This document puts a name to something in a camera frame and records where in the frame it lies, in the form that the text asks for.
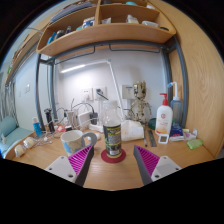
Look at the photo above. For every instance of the white wall box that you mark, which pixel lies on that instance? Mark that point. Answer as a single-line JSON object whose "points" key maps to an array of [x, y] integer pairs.
{"points": [[128, 91]]}

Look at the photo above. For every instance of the steel cylinder cup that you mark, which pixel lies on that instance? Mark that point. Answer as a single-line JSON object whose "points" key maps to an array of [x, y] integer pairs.
{"points": [[72, 119]]}

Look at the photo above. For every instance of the metal ruler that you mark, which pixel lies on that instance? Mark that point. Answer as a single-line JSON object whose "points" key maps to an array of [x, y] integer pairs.
{"points": [[152, 138]]}

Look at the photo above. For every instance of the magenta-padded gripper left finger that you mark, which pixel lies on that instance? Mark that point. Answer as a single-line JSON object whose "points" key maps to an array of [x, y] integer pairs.
{"points": [[63, 168]]}

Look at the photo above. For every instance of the wooden shelf unit with items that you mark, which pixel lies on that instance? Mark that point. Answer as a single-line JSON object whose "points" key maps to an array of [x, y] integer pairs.
{"points": [[106, 35]]}

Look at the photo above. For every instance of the cream mug blue map print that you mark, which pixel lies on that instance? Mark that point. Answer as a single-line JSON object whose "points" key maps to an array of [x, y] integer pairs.
{"points": [[73, 143]]}

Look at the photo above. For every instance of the white wall socket black plug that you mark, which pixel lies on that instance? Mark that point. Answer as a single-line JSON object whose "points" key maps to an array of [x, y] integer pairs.
{"points": [[100, 93]]}

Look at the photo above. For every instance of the long wooden wall shelf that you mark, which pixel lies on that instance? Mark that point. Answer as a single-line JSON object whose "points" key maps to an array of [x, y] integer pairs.
{"points": [[23, 53]]}

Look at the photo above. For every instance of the wooden tree creature figurine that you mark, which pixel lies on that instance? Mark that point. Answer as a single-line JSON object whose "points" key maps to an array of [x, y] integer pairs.
{"points": [[140, 106]]}

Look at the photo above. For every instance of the black electric shaver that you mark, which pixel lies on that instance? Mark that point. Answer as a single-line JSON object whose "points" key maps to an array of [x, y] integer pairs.
{"points": [[50, 121]]}

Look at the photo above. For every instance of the teal bed with pillow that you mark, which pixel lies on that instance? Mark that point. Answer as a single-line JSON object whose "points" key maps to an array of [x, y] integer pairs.
{"points": [[11, 135]]}

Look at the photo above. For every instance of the green sponge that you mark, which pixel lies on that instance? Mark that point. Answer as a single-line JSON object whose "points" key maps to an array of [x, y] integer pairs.
{"points": [[194, 143]]}

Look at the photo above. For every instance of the flat round red coaster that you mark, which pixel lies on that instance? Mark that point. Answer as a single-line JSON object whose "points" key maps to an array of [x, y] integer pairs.
{"points": [[113, 160]]}

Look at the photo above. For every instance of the clear squeeze bottle bent spout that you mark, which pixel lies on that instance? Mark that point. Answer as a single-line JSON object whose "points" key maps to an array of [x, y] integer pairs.
{"points": [[176, 110]]}

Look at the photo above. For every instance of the small white-framed display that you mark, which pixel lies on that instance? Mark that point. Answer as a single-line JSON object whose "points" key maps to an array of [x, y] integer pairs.
{"points": [[163, 139]]}

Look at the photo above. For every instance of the white plastic bag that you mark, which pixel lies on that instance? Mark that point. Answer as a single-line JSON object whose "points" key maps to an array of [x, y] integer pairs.
{"points": [[132, 130]]}

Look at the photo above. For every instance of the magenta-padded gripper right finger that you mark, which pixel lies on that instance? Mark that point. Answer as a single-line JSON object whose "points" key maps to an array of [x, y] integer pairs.
{"points": [[161, 166]]}

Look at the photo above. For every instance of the blue tube bottle white cap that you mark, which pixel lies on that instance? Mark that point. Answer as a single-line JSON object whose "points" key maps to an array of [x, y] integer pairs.
{"points": [[37, 128]]}

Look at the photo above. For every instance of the white desk lamp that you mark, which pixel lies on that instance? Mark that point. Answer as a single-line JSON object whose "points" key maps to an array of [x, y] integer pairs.
{"points": [[115, 86]]}

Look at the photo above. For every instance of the cream round roll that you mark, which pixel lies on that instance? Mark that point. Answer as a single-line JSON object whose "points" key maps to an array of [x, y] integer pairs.
{"points": [[20, 151], [29, 142]]}

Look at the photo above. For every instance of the white pump bottle red nozzle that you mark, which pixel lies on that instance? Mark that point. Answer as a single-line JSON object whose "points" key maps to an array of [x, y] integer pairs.
{"points": [[164, 120]]}

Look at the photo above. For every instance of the clear plastic bottle dark label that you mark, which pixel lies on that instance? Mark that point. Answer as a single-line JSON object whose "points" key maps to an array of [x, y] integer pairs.
{"points": [[112, 140]]}

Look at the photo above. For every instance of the white power adapter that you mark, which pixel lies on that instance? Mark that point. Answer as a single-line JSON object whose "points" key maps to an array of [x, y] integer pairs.
{"points": [[84, 119]]}

